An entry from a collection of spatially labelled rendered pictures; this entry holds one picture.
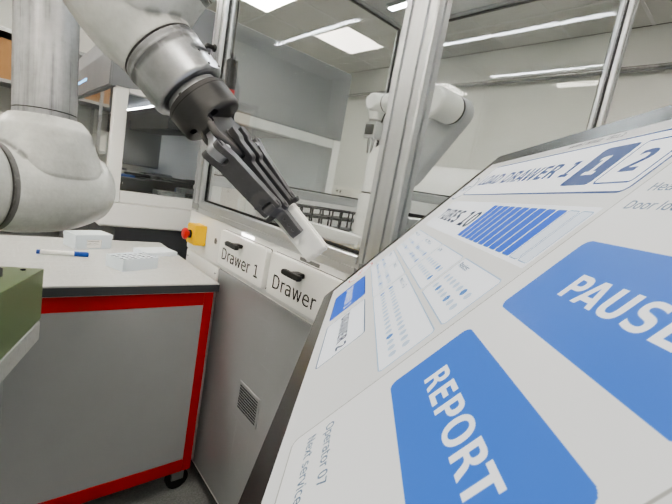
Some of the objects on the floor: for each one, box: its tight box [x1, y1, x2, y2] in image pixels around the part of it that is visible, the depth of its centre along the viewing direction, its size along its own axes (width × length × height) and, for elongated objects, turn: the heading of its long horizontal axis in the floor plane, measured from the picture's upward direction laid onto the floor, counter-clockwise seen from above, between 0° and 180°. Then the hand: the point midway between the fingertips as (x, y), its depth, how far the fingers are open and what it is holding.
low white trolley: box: [0, 235, 220, 504], centre depth 136 cm, size 58×62×76 cm
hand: (301, 232), depth 49 cm, fingers closed
